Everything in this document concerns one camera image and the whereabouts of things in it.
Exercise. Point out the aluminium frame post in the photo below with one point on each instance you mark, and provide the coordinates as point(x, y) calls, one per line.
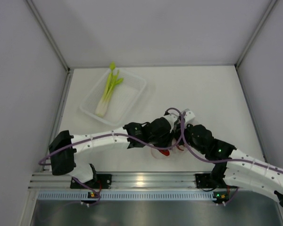
point(47, 33)
point(259, 26)

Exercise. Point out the translucent white plastic basket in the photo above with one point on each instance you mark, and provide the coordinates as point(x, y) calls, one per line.
point(124, 97)

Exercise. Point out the left aluminium frame post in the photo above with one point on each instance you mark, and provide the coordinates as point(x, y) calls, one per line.
point(47, 33)

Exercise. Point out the white slotted cable duct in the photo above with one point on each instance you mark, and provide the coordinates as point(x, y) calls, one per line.
point(133, 196)

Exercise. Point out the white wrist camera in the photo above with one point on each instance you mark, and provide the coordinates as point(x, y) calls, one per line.
point(173, 119)
point(188, 115)

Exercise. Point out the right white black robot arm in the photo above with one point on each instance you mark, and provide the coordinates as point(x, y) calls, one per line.
point(233, 167)

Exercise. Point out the clear zip top bag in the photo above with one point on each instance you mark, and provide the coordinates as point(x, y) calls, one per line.
point(157, 155)

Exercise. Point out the red fake lobster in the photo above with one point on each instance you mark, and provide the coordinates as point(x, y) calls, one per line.
point(178, 149)

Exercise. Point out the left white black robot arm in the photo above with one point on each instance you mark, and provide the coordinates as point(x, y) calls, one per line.
point(71, 154)

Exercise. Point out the fake green leek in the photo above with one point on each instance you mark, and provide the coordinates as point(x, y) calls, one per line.
point(112, 81)

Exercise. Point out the aluminium rail base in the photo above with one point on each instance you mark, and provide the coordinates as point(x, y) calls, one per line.
point(122, 181)

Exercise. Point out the right aluminium frame post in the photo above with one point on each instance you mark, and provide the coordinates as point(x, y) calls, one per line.
point(259, 26)

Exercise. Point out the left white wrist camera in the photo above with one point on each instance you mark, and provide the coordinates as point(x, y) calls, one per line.
point(173, 119)

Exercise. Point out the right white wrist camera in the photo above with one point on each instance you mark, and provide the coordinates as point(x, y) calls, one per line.
point(188, 115)

